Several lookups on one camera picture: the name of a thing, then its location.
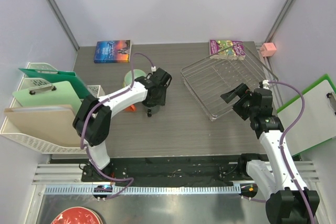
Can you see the white perforated file organizer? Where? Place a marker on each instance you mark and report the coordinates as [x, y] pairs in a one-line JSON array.
[[9, 131]]

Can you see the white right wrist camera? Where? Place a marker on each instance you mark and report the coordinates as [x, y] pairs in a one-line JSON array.
[[264, 84]]

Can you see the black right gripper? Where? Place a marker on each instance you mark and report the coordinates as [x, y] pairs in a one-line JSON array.
[[240, 91]]

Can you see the grey ceramic mug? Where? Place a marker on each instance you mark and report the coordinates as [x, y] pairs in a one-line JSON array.
[[153, 105]]

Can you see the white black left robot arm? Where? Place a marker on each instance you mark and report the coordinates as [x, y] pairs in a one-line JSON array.
[[93, 119]]

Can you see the light green clipboard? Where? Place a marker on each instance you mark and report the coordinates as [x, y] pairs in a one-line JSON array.
[[60, 93]]

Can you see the blue sunset paperback book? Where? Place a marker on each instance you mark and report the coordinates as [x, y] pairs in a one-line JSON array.
[[112, 51]]

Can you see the dark green clipboard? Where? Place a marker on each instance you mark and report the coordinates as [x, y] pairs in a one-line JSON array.
[[54, 76]]

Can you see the beige clipboard folder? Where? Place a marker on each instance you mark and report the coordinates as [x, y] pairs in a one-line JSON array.
[[49, 123]]

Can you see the white slotted cable duct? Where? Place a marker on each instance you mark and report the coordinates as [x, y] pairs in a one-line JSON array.
[[103, 190]]

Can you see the red patterned plate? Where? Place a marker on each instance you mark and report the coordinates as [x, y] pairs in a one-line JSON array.
[[77, 215]]

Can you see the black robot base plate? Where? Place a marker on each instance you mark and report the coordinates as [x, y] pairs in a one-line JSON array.
[[182, 171]]

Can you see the orange ceramic mug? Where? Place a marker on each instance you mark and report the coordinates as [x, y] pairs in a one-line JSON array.
[[131, 108]]

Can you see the aluminium rail profile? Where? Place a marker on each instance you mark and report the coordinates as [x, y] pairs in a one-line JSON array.
[[305, 168]]

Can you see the mint green ceramic bowl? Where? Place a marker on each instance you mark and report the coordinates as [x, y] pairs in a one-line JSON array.
[[128, 78]]

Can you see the white clipboard green edge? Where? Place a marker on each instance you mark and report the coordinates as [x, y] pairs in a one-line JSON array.
[[317, 123]]

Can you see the purple paperback book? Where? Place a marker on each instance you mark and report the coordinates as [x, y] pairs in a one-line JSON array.
[[223, 48]]

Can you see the pink cube box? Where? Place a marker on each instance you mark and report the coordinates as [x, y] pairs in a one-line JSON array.
[[268, 49]]

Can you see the metal wire dish rack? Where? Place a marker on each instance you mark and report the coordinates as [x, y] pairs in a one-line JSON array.
[[208, 78]]

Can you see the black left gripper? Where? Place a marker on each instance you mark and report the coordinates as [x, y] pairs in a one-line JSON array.
[[160, 101]]

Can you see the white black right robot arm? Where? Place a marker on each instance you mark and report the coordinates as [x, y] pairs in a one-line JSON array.
[[287, 197]]

